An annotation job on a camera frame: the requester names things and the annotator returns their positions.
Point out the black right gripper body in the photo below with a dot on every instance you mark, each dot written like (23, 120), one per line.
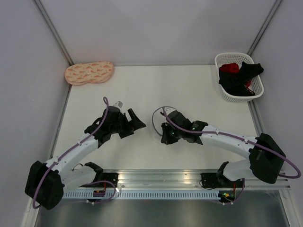
(178, 132)

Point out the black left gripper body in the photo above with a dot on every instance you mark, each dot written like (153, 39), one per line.
(123, 127)

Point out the round white mesh laundry bag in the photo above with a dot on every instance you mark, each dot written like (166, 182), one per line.
(157, 118)

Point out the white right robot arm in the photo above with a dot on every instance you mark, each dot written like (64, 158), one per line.
(263, 158)

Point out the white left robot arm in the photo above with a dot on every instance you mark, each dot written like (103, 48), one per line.
(48, 181)

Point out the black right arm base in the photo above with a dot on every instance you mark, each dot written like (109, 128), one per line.
(209, 181)

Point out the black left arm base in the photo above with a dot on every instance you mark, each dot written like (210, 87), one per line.
(103, 180)

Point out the pink patterned bra case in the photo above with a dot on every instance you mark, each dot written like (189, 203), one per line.
(84, 73)

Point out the black underwear garment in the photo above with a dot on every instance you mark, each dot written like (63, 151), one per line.
(238, 84)

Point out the white plastic basket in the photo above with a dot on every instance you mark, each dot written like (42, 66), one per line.
(237, 57)

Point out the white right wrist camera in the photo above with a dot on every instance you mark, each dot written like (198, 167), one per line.
(169, 110)

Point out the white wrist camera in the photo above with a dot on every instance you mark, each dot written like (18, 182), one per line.
(169, 110)
(118, 104)

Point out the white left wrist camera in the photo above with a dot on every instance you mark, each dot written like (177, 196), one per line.
(118, 104)

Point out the aluminium mounting rail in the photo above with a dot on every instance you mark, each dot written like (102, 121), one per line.
(178, 179)

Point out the white slotted cable duct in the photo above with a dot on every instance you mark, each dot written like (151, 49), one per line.
(143, 194)

